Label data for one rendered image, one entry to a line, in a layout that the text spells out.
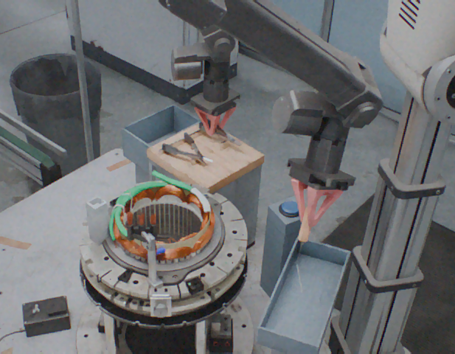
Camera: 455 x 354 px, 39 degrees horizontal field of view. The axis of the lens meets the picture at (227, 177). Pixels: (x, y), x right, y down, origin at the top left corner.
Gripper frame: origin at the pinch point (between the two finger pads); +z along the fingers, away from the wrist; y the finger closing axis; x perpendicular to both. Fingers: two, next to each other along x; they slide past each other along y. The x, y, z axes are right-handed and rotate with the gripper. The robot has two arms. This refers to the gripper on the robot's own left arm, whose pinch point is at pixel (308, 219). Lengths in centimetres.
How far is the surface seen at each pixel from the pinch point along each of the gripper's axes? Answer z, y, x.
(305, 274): 15.8, -8.0, 11.8
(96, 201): 7.3, -29.5, -23.9
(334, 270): 14.4, -5.7, 17.2
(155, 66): 17, -246, 117
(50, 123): 35, -182, 32
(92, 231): 13.3, -29.4, -23.8
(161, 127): 4, -67, 12
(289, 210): 8.4, -22.1, 17.9
